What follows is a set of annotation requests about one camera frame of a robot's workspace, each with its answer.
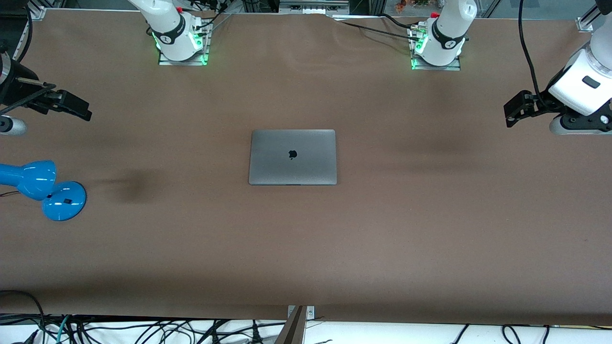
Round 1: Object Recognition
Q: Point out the grey aluminium laptop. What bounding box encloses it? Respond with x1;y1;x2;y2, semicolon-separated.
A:
248;129;338;186

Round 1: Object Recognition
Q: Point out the blue desk lamp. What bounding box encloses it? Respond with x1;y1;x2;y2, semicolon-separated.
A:
0;160;87;222

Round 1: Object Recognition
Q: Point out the orange background clutter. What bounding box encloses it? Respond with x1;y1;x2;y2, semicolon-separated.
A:
394;0;431;12

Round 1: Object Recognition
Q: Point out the grey background equipment box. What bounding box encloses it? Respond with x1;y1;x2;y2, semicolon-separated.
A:
279;0;350;16

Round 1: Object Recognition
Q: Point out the dark metal support leg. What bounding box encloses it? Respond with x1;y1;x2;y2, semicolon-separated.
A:
274;306;308;344

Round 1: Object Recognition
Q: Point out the aluminium table side rail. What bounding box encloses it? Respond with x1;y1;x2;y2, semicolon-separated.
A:
12;19;30;60

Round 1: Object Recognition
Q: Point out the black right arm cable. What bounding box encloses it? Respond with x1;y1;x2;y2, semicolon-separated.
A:
14;7;34;65

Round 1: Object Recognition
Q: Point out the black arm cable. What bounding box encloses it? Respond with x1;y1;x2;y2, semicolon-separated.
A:
518;0;548;106
14;7;34;65

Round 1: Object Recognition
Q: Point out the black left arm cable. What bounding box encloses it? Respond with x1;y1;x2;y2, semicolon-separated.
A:
518;0;548;106

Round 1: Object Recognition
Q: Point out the aluminium frame corner bracket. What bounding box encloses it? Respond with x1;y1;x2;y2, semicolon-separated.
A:
576;0;604;33
26;0;47;21

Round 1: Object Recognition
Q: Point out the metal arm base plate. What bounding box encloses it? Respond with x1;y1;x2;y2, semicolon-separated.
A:
158;21;210;66
410;24;462;72

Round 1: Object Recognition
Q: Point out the black base power cable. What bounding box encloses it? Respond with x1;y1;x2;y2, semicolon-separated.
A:
335;13;424;41

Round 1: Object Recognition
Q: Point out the black looped floor cable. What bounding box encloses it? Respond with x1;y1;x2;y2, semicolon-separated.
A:
0;289;47;344

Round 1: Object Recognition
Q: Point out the teal floor cable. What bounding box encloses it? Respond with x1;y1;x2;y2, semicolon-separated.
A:
55;314;71;344

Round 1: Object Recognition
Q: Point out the black floor cable bundle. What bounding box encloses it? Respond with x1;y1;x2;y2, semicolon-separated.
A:
67;318;287;344

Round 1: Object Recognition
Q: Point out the silver table edge bracket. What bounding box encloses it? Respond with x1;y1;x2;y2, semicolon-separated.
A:
287;305;316;320

